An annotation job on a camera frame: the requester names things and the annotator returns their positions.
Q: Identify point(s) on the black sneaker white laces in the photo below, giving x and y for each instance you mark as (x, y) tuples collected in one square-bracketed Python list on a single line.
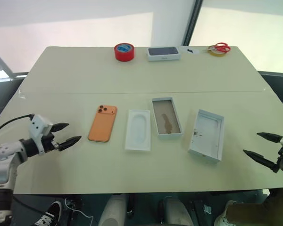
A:
[(48, 213)]

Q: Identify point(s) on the closed white phone box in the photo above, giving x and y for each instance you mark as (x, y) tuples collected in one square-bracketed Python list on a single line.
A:
[(164, 54)]

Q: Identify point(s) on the dark window frame post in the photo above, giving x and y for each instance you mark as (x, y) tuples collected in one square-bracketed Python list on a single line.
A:
[(191, 23)]

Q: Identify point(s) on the yellow clear tape roll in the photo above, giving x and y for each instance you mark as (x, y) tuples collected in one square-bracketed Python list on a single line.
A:
[(214, 54)]

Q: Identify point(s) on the white box base brown inside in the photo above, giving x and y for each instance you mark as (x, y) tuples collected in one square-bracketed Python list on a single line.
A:
[(167, 117)]

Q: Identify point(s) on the white phone box lid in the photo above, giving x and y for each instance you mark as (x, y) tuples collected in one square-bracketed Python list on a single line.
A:
[(207, 136)]

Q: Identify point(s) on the red tape roll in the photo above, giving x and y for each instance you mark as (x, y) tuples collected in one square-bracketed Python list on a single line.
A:
[(124, 55)]

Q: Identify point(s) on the white moulded tray insert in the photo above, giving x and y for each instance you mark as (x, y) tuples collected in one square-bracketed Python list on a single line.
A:
[(138, 130)]

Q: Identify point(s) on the grey slanted window frame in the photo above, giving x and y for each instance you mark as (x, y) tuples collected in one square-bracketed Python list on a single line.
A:
[(1, 63)]

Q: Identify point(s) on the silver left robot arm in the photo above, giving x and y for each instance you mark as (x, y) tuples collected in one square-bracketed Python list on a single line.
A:
[(2, 160)]

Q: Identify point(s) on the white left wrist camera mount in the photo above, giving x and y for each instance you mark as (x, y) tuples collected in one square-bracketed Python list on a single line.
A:
[(39, 124)]

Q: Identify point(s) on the small clear bag black screws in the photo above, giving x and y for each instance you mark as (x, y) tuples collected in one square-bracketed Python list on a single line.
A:
[(189, 50)]

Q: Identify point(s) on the orange smartphone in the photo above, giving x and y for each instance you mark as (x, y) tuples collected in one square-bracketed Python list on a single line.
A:
[(103, 124)]

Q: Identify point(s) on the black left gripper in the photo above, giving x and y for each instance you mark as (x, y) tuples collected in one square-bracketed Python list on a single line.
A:
[(48, 142)]

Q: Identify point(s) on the brown trouser leg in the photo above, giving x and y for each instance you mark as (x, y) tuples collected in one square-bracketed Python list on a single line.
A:
[(261, 209)]

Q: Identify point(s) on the white rounded robot leg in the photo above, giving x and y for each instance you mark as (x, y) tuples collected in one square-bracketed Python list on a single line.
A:
[(177, 212), (113, 212)]

